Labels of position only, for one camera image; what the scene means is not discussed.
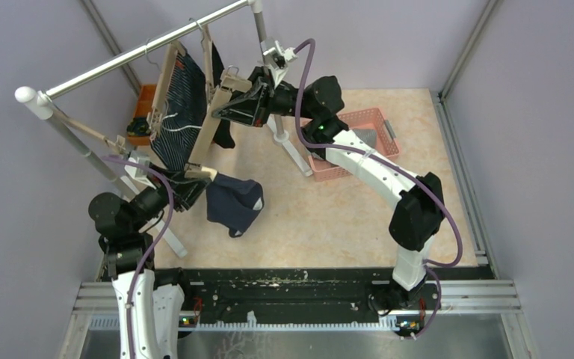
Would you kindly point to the beige hanger of black underwear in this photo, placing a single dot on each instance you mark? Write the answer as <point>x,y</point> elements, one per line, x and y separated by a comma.
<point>207,49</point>

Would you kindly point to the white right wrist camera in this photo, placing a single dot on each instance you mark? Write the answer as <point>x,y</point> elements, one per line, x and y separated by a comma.
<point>277,59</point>

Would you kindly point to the beige hanger of striped underwear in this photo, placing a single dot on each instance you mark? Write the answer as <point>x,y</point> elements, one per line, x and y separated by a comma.
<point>159,104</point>

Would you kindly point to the pink plastic basket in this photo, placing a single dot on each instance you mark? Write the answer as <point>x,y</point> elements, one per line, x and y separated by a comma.
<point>370,118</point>

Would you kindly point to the beige hanger of navy underwear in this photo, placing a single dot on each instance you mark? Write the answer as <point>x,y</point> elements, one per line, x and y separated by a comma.
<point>229,83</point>

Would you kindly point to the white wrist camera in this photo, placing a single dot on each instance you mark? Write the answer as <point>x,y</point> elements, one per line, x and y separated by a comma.
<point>137,171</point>
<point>277,59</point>

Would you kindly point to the aluminium frame rail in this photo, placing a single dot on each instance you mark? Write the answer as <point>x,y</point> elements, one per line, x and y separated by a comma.
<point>457,296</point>

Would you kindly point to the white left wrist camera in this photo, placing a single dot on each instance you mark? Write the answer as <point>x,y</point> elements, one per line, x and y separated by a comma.
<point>137,171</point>

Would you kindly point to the orange wooden tray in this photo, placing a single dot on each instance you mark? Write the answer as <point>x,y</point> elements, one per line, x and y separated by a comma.
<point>137,130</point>

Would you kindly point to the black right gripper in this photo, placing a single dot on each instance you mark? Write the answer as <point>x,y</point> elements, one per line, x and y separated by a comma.
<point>252,108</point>

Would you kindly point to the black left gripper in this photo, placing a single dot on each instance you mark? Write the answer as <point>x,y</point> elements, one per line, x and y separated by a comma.
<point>187,190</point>

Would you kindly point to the silver clothes rack rail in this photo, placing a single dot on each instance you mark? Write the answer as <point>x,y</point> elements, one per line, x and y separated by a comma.
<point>41,102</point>

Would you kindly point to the grey striped underwear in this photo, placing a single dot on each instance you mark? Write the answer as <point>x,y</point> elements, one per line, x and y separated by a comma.
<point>332,143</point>

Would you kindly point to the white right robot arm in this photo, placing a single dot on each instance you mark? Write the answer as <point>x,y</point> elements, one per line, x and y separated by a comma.
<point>416,201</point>

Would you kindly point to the navy white striped underwear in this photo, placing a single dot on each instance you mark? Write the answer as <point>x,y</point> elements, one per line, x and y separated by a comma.
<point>186,111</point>

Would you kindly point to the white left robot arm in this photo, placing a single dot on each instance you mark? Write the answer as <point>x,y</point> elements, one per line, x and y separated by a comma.
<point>149,300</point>

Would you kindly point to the navy underwear beige waistband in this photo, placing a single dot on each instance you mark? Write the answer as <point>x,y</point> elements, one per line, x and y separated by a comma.
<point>234,203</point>

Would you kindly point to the black underwear beige waistband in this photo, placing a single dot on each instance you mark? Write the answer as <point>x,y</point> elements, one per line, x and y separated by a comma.
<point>222,136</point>

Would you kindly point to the beige clip hanger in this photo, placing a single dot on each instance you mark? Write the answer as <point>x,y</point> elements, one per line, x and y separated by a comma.
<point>117,146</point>

